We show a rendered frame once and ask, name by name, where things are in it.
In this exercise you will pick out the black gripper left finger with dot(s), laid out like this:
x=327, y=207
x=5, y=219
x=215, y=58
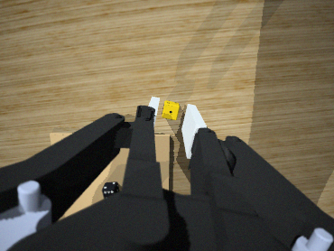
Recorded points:
x=37, y=192

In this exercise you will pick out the black die with white pips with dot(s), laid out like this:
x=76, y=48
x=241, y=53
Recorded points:
x=110, y=188

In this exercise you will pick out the tan flat mat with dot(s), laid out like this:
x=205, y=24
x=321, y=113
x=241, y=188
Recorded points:
x=115, y=171

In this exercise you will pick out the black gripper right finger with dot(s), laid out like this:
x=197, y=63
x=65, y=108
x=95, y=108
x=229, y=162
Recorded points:
x=283, y=210

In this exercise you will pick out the yellow die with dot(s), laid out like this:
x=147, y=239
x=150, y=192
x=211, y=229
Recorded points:
x=170, y=110

